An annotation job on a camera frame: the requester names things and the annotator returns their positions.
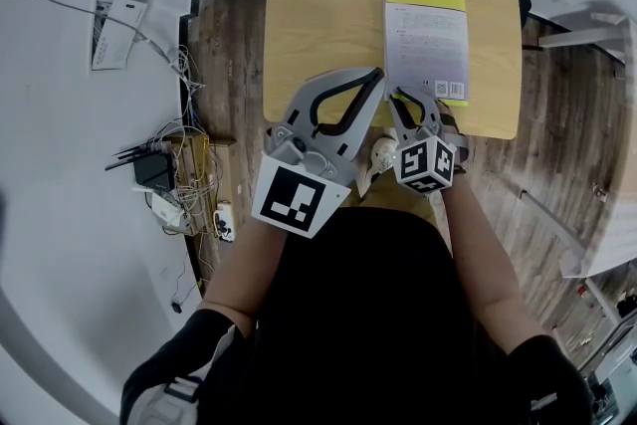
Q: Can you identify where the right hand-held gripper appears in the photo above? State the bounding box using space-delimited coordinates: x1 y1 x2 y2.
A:
388 86 470 200

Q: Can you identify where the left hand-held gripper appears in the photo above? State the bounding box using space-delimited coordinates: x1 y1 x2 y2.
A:
250 66 386 241

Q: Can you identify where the yellow and white book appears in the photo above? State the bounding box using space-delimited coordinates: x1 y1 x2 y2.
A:
381 0 472 108

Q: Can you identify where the person's right forearm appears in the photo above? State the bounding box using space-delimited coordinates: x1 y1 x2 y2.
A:
441 172 547 354

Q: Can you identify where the person's left forearm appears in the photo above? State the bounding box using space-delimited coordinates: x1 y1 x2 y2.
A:
202 212 291 325

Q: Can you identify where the person's white shoe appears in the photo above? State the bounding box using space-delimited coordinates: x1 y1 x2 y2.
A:
355 127 400 201

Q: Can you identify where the black chair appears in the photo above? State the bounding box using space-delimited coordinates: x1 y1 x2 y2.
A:
514 0 533 52

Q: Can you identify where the white power strip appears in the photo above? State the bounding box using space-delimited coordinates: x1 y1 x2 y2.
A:
212 200 236 244

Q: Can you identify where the grey metal bar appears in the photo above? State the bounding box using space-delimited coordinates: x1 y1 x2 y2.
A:
518 187 587 249

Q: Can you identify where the black router with antennas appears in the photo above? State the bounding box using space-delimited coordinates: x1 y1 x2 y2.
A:
104 141 178 193

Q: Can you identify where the white router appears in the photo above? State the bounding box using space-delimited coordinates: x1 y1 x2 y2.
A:
131 186 189 235

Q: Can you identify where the person's black top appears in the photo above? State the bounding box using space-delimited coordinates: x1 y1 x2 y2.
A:
118 206 596 425

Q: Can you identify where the white board panel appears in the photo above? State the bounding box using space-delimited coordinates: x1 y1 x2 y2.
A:
559 191 637 280

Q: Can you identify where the white printed paper sheet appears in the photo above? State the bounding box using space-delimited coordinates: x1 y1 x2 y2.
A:
90 0 150 72

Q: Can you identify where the bundle of white cables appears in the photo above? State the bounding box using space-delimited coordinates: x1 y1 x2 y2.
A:
148 43 226 235

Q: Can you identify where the long grey cable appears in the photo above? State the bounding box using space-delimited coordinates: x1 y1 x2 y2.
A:
0 0 186 75

